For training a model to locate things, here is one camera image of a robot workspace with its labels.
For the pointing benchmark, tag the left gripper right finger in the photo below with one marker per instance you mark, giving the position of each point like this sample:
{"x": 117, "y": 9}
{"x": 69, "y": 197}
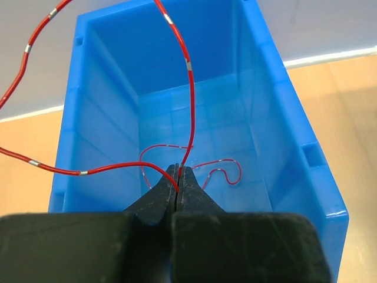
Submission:
{"x": 211, "y": 245}

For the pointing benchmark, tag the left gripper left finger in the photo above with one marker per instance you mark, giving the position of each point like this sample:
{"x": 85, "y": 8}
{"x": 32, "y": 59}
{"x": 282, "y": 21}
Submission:
{"x": 133, "y": 245}

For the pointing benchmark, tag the small blue bin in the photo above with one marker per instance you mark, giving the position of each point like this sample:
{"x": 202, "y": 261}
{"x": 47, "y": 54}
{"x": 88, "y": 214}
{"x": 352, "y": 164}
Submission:
{"x": 128, "y": 97}

